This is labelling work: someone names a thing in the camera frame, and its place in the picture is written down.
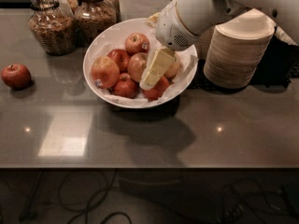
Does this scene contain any black floor cable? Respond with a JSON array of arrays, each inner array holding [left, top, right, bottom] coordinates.
[[57, 169, 134, 224]]

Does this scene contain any white bowl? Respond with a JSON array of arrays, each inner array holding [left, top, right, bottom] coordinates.
[[82, 17, 199, 109]]

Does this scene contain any large left apple with sticker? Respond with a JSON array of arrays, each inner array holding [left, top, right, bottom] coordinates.
[[91, 56, 120, 89]]

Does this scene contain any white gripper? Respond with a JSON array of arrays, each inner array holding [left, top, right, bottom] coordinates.
[[139, 0, 199, 90]]

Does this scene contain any red apple on table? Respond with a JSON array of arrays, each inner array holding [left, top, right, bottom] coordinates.
[[1, 63, 32, 90]]

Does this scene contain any white paper bowl liner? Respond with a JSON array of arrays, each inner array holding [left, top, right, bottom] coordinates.
[[92, 16, 200, 107]]

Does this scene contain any centre yellow-red apple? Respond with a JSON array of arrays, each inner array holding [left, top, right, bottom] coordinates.
[[127, 52, 148, 83]]

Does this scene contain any top apple with sticker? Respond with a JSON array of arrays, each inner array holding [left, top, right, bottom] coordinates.
[[124, 33, 150, 55]]

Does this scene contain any front right red apple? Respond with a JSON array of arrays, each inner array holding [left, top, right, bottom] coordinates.
[[142, 76, 170, 101]]

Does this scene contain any right glass cereal jar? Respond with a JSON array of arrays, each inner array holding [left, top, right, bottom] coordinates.
[[75, 0, 117, 43]]

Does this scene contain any dark red apple in bowl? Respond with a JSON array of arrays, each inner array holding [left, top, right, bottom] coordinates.
[[107, 49, 130, 73]]

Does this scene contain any left glass cereal jar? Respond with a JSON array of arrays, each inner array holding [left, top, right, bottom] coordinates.
[[28, 0, 76, 55]]

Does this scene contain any front stack of paper bowls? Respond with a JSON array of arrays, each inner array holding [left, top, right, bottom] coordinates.
[[204, 9, 275, 90]]

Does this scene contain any stack of paper bowls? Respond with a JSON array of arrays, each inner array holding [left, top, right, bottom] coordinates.
[[204, 9, 275, 90], [194, 27, 214, 60]]

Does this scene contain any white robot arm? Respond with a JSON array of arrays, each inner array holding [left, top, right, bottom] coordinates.
[[140, 0, 299, 90]]

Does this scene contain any right yellow-red apple with sticker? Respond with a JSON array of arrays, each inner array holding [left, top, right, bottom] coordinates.
[[164, 54, 180, 78]]

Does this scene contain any rear stack of paper bowls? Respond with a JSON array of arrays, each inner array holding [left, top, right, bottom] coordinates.
[[194, 27, 214, 60]]

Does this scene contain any front left red apple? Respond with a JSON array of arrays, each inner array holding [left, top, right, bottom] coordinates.
[[112, 73, 138, 99]]

